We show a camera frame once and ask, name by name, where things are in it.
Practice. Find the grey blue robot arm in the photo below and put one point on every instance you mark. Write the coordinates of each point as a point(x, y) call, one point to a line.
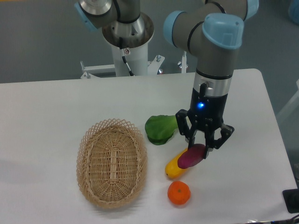
point(213, 34)

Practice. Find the green bok choy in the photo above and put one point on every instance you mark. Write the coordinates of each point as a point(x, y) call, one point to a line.
point(160, 128)

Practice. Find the purple sweet potato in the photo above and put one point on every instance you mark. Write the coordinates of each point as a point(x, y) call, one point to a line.
point(192, 156)

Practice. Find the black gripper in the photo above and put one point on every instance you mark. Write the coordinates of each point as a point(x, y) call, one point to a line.
point(206, 112)

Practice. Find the orange tangerine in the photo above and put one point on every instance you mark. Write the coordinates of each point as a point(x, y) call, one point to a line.
point(178, 193)

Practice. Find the white table leg right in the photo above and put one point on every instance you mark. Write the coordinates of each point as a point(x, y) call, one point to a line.
point(289, 107)

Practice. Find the white metal base frame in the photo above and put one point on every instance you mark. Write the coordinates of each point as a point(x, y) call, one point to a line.
point(126, 64)

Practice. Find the woven wicker basket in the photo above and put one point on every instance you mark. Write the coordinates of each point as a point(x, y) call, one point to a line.
point(112, 163)

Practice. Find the blue object top right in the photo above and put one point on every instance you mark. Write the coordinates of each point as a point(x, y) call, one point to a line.
point(293, 11)

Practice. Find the yellow mango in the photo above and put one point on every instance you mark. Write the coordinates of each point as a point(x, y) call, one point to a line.
point(172, 170)

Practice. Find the black device at edge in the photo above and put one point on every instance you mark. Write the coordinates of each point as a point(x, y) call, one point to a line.
point(291, 198)

